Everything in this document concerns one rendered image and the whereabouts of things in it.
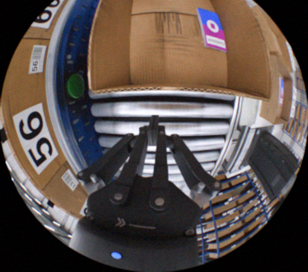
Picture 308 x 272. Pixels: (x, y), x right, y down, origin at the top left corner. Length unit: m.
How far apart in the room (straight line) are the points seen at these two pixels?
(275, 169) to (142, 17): 0.74
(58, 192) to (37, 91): 0.30
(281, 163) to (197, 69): 0.51
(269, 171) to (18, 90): 0.86
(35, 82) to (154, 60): 0.33
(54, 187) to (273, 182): 0.80
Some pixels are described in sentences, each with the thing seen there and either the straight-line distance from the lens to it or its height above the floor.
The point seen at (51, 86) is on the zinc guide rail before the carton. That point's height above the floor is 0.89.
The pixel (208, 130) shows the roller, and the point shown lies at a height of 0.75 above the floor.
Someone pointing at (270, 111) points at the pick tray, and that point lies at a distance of 0.49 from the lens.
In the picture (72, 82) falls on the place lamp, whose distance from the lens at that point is 0.29.
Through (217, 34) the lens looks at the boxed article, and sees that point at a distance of 0.34.
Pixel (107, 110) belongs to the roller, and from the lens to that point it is 0.32.
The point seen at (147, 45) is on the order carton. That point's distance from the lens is 0.28.
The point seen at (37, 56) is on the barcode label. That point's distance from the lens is 0.34.
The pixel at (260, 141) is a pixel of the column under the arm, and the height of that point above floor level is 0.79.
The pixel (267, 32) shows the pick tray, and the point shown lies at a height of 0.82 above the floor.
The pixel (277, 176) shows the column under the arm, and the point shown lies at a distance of 0.55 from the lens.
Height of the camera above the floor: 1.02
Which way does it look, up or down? 69 degrees down
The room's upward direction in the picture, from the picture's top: 169 degrees counter-clockwise
